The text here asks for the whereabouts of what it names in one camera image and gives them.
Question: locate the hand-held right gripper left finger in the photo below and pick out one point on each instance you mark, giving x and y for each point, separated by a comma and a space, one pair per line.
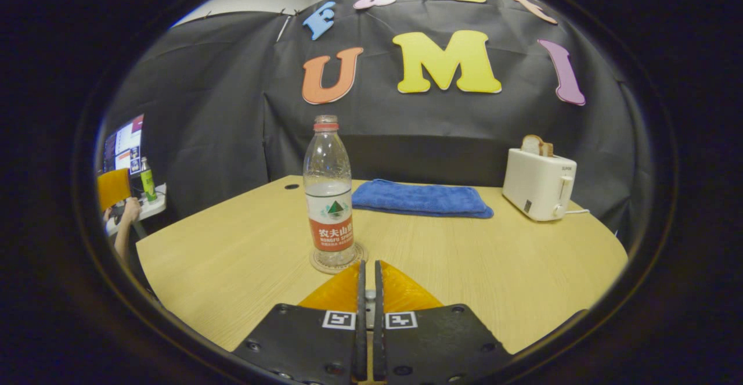
361, 344

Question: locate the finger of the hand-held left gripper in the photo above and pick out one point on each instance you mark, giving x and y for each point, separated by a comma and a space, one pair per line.
113, 189

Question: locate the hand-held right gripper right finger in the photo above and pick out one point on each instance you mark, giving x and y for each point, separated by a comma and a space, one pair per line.
379, 344

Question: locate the round brown coaster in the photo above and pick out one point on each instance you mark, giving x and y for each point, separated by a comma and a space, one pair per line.
360, 256

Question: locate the clear plastic water bottle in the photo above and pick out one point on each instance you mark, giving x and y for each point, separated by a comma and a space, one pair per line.
329, 199

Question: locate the green drink bottle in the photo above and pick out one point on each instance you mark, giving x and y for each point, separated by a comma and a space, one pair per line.
147, 183

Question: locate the white side desk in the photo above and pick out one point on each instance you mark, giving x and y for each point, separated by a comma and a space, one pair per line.
152, 206

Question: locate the computer monitor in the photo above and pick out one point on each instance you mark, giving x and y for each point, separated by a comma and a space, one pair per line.
125, 144

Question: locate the black backdrop cloth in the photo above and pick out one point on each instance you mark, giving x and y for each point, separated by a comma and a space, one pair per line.
220, 112

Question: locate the folded blue towel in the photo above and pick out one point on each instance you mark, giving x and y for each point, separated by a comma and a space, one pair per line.
421, 198

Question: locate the white toaster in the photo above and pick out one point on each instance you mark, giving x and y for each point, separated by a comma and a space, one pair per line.
537, 187

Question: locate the bread slice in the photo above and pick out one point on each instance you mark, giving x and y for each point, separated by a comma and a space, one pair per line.
535, 146

